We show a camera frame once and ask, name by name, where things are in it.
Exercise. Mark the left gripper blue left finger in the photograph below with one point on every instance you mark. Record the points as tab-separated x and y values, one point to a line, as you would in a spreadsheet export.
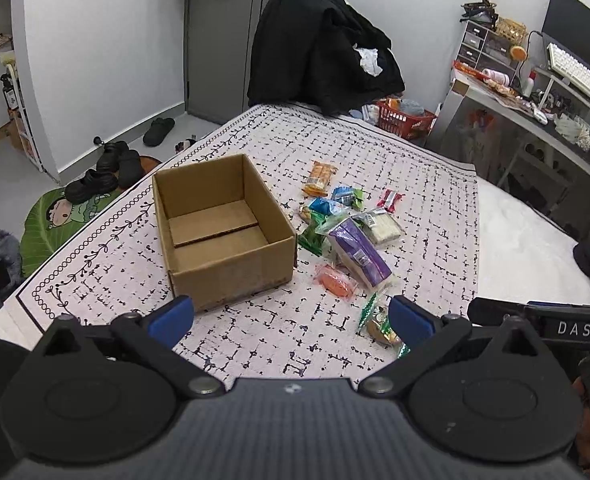
170	323

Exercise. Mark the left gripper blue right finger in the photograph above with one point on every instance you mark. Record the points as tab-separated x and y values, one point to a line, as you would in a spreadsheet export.
411	323

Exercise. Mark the green pastry packet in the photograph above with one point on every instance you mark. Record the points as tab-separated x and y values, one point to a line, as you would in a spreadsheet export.
374	320

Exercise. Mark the orange snack packet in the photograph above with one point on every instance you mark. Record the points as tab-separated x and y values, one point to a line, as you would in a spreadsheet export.
335	281

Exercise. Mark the purple snack bag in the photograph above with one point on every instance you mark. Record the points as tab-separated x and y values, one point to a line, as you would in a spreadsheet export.
358	254

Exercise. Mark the clear white snack packet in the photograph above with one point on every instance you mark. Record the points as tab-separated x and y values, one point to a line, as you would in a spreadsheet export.
380	226

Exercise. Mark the red candy bar wrapper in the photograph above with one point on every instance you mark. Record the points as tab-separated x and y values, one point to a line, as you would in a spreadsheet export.
389	200

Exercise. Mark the dark green snack packet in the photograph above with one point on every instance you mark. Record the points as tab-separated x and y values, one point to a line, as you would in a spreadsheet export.
310	240

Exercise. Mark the blue green snack packet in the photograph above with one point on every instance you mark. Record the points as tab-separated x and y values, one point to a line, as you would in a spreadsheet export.
349	196

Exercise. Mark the brown cardboard box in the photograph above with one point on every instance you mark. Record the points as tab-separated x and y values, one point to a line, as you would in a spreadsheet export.
224	236

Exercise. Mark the patterned white bed blanket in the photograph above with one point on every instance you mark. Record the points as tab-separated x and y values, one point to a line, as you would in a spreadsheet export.
115	265

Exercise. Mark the green cartoon floor mat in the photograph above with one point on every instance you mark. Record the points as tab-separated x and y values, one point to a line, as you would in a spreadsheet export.
52	221

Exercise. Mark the black clog shoe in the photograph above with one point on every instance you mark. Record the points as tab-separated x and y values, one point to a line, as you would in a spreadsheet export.
129	169
93	183

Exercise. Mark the orange cracker packet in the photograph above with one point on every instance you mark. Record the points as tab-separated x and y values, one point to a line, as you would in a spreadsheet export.
319	179

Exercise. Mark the red plastic basket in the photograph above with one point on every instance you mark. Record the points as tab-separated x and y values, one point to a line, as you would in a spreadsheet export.
407	126

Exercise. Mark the white desk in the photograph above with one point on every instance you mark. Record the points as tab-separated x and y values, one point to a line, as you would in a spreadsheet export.
464	87

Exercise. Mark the white keyboard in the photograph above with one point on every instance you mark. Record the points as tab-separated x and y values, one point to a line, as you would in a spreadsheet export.
570	68

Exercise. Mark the white paper on clothes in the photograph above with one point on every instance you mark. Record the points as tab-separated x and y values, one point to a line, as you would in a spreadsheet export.
369	61

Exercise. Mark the white drawer organizer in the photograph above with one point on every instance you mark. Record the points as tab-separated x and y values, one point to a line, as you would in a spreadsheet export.
482	48

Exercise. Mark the black clothes pile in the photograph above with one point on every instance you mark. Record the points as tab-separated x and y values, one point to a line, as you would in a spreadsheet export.
303	53

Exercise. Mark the black computer monitor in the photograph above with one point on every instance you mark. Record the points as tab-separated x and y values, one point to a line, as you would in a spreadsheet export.
567	23

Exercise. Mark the black slipper by wall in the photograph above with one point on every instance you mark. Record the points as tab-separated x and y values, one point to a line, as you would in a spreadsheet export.
158	130

